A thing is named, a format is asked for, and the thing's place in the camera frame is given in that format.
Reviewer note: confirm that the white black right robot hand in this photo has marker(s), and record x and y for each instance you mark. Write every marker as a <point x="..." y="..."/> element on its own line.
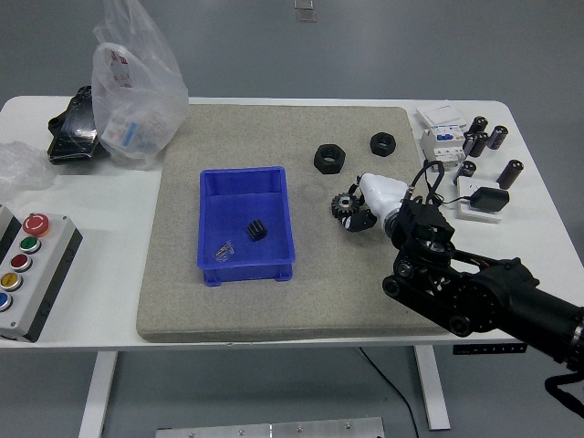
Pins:
<point x="383" y="194"/>

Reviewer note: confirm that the large black gear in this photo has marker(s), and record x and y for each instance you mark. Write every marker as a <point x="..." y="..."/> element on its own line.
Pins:
<point x="340" y="207"/>

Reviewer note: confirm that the small black hex nut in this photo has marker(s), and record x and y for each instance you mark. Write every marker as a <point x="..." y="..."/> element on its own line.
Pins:
<point x="377" y="148"/>

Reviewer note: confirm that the small black gear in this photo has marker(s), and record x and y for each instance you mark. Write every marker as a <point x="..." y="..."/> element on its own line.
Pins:
<point x="256" y="230"/>

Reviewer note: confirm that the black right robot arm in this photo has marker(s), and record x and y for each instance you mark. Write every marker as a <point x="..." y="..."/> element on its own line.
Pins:
<point x="479" y="292"/>

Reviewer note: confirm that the large black hex nut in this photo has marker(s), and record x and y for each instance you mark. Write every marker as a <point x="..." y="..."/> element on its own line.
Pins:
<point x="321" y="164"/>

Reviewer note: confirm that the blue plastic box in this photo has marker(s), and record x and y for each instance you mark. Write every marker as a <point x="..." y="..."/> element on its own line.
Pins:
<point x="232" y="214"/>

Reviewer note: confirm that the white blue carton box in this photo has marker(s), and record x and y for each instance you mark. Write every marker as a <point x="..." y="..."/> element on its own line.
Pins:
<point x="121" y="134"/>

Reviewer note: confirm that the grey push-button control box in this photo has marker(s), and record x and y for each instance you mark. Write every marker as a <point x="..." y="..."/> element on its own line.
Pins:
<point x="45" y="255"/>

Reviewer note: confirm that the white circuit breaker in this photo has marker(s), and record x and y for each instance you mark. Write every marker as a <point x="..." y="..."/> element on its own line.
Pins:
<point x="440" y="146"/>

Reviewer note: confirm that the white socket plate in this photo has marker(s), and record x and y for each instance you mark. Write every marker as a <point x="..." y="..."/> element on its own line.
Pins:
<point x="467" y="187"/>

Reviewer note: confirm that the black cylindrical capacitor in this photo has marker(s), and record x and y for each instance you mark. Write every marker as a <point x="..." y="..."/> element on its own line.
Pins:
<point x="480" y="145"/>
<point x="510" y="174"/>
<point x="467" y="170"/>
<point x="479" y="125"/>
<point x="499" y="138"/>
<point x="469" y="142"/>

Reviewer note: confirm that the black power adapter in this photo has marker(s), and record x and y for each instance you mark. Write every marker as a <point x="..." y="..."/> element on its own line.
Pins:
<point x="490" y="200"/>

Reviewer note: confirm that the grey-brown mat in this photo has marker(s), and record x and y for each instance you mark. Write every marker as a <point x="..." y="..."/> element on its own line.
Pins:
<point x="274" y="310"/>

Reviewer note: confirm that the small clear bag of screws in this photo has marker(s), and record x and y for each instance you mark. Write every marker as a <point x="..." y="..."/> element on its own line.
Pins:
<point x="225" y="251"/>

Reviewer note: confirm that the black table control panel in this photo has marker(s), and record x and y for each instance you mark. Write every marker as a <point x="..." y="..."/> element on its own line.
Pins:
<point x="488" y="350"/>

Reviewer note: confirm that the clear floor marker plate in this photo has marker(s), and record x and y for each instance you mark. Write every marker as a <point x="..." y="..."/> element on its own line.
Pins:
<point x="304" y="4"/>
<point x="306" y="17"/>

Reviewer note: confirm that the white table leg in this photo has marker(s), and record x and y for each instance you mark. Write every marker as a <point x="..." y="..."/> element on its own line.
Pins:
<point x="431" y="388"/>
<point x="98" y="392"/>

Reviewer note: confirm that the silver metal plate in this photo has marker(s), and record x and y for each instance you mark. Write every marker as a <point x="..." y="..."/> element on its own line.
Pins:
<point x="269" y="430"/>

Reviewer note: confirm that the large clear plastic bag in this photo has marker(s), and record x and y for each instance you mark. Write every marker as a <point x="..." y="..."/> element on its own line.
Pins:
<point x="137" y="68"/>

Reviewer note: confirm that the black part in plastic wrap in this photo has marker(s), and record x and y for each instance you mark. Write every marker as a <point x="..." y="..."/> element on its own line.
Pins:
<point x="68" y="132"/>

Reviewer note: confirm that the crumpled clear plastic wrap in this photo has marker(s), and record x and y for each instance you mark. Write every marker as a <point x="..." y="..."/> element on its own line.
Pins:
<point x="20" y="169"/>

